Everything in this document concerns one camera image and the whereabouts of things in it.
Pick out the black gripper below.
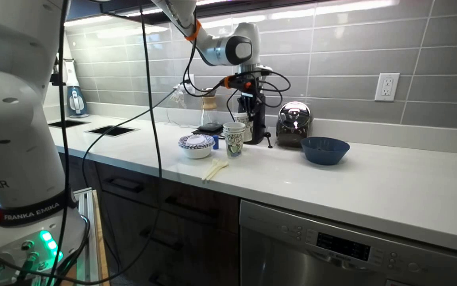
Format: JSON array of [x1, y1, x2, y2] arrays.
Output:
[[237, 76, 272, 148]]

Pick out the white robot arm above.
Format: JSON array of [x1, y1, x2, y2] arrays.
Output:
[[0, 0, 67, 227]]

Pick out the black chrome coffee machine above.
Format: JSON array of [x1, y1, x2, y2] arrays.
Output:
[[275, 102, 312, 148]]

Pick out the blue plastic cylinder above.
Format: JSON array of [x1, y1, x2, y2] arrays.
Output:
[[212, 135, 218, 149]]

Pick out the black scale on counter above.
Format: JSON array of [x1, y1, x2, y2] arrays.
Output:
[[191, 122, 223, 135]]

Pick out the cream plastic spoon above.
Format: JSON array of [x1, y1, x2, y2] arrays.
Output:
[[202, 160, 228, 181]]

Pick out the glass coffee carafe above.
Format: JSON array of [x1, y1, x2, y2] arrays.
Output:
[[201, 97, 217, 126]]

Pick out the dark blue bowl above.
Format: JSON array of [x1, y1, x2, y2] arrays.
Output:
[[301, 137, 350, 165]]

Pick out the blue patterned white bowl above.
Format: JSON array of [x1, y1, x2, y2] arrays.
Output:
[[177, 135, 213, 159]]

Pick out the stainless steel dishwasher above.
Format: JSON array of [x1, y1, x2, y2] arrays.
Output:
[[239, 200, 457, 286]]

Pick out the dark wood cabinet drawers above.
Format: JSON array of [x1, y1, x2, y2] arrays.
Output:
[[61, 156, 239, 286]]

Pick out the white wall outlet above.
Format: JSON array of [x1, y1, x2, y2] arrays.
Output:
[[374, 73, 399, 102]]

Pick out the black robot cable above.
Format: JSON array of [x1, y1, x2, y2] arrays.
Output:
[[0, 0, 293, 286]]

